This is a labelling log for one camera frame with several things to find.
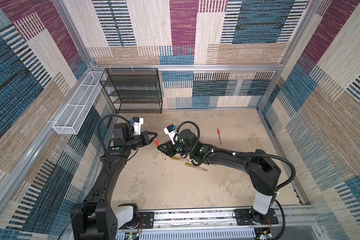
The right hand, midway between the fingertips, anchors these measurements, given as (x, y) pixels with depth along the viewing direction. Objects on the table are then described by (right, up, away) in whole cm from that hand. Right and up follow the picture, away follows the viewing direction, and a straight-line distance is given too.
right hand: (159, 149), depth 78 cm
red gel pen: (+37, +5, +27) cm, 46 cm away
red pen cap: (-1, +4, -1) cm, 4 cm away
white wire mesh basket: (-40, +15, -7) cm, 44 cm away
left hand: (-1, +9, -1) cm, 9 cm away
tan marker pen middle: (+9, -8, +15) cm, 19 cm away
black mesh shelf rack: (-24, +37, +32) cm, 55 cm away
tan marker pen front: (+21, -12, +11) cm, 26 cm away
